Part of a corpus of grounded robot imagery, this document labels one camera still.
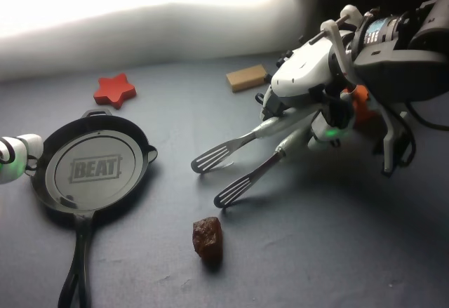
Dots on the black cast iron pan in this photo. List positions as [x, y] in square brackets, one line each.
[94, 171]

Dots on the grey table cloth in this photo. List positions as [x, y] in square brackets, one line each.
[315, 252]

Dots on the red star block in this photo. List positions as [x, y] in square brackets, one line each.
[114, 90]

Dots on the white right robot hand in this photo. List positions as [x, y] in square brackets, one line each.
[305, 69]

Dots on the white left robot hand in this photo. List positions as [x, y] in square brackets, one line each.
[15, 157]

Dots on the brown meat chunk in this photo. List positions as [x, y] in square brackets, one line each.
[207, 239]

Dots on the tan wooden block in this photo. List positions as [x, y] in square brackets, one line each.
[245, 78]

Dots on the white backdrop sheet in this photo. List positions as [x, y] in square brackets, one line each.
[140, 34]

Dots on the orange block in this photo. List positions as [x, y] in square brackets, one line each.
[363, 106]

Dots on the metal slotted tongs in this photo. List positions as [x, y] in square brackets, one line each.
[214, 157]

